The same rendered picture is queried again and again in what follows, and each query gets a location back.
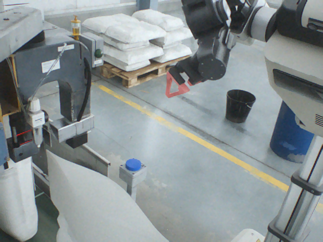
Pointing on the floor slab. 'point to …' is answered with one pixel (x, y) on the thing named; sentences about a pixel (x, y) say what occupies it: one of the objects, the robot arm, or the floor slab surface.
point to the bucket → (239, 105)
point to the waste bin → (290, 137)
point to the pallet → (111, 71)
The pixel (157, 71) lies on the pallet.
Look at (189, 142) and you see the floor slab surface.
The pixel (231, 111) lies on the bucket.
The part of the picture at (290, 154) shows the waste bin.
